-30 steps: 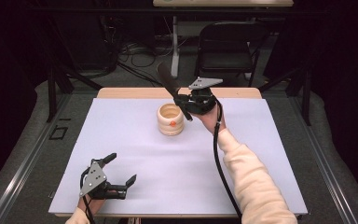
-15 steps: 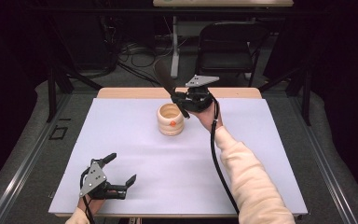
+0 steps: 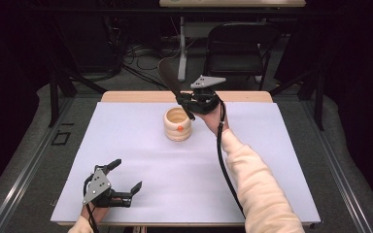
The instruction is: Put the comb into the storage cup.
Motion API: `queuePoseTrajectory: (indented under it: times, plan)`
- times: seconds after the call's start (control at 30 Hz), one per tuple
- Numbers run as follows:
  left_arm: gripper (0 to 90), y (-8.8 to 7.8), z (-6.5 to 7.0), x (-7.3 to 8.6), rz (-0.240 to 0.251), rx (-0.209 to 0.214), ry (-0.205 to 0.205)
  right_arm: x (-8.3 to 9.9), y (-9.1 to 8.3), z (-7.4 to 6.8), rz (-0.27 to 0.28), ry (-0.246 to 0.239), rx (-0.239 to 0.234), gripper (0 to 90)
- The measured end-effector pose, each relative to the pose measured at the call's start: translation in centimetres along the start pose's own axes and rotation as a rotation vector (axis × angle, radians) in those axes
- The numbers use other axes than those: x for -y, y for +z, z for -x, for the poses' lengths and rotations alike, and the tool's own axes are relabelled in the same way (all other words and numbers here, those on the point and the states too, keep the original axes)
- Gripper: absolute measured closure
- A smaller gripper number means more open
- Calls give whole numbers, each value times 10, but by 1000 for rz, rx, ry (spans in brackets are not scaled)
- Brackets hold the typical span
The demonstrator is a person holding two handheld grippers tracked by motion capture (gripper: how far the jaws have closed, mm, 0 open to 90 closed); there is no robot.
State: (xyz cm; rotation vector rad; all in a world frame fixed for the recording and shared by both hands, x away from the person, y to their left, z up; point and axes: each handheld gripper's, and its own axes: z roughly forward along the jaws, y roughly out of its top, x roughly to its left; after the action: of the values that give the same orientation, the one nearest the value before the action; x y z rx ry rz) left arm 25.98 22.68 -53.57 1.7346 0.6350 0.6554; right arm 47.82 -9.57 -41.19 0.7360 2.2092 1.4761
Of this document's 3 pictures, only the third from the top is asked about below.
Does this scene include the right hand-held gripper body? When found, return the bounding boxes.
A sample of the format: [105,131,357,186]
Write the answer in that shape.
[187,75,227,115]

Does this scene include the black horizontal crossbar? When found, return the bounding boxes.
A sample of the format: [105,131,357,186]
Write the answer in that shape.
[28,7,338,17]

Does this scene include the bundle of floor cables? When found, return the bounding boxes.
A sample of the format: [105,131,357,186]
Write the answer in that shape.
[119,38,179,90]

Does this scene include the cream ribbed utensil holder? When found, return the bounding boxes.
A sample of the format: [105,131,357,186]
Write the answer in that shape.
[162,107,193,143]

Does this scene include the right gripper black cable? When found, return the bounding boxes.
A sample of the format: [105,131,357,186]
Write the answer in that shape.
[216,100,247,218]

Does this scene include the black metal stand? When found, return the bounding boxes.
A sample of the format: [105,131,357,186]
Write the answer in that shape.
[47,64,108,129]
[270,69,325,131]

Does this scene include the person's left hand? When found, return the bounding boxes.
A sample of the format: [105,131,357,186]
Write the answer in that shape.
[81,203,111,224]

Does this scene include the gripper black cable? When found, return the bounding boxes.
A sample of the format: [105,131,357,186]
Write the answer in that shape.
[216,100,247,218]
[83,183,100,233]

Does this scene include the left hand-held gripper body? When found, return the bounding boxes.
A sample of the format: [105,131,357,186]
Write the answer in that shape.
[83,165,133,209]

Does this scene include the black folding chair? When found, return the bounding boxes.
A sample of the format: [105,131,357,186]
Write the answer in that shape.
[203,21,281,91]

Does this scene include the white table mat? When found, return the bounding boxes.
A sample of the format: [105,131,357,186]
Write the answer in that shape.
[50,101,322,224]

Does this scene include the aluminium floor rail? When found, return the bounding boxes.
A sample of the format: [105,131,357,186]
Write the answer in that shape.
[0,96,76,233]
[300,100,373,233]

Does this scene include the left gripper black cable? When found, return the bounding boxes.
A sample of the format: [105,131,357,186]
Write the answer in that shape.
[83,183,100,233]

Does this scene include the black spatula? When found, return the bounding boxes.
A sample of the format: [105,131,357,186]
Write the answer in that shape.
[157,57,196,121]

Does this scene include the person's right hand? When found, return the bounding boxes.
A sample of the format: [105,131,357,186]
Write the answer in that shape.
[195,101,229,137]

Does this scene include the white desk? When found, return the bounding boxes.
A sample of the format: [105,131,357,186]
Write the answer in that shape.
[158,0,306,83]

